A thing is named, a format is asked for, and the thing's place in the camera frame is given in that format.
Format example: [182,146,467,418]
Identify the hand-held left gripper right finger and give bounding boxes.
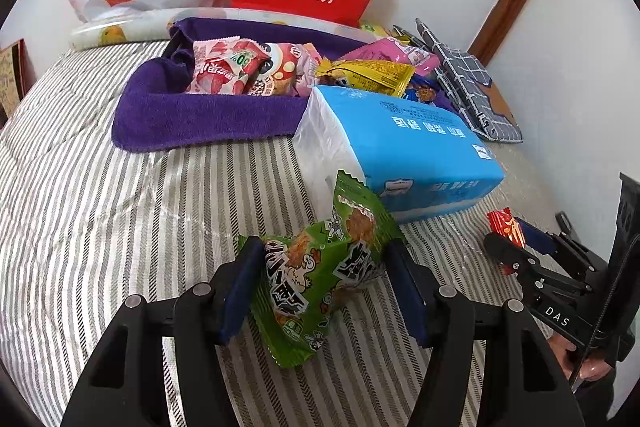
[382,239,586,427]

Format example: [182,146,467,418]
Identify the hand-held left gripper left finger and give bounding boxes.
[62,234,266,427]

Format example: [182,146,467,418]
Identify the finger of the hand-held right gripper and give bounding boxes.
[484,232,591,298]
[515,217,608,274]

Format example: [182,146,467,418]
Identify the red snack packet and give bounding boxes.
[487,208,528,277]

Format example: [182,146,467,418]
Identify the green snack packet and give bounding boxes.
[248,169,406,369]

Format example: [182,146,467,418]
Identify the blue snack packet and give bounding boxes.
[402,74,451,108]

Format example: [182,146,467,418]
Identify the purple towel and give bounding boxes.
[111,18,381,152]

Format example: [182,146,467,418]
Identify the mushroom-print snack packet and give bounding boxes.
[242,42,306,98]

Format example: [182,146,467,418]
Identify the yellow snack packet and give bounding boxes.
[317,59,416,98]

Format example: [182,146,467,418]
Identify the strawberry-print snack packet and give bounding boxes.
[185,36,263,96]

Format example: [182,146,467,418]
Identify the large pink chip bag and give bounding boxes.
[337,38,441,78]

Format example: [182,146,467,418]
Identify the person's right forearm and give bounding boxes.
[570,357,640,427]

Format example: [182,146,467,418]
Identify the person's right hand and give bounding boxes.
[547,334,618,383]

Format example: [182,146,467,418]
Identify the blue tissue pack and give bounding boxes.
[292,85,507,224]

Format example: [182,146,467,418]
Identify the grey striped bed mattress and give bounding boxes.
[0,39,601,427]

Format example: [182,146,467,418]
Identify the blue checked folded cloth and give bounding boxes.
[392,18,523,144]

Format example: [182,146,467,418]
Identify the yellow green packet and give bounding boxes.
[357,22,396,38]

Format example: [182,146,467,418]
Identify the rolled duck-print mat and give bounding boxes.
[69,6,361,52]

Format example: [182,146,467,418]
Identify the patterned cardboard box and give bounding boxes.
[0,39,38,118]

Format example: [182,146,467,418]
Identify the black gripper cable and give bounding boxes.
[572,252,626,393]

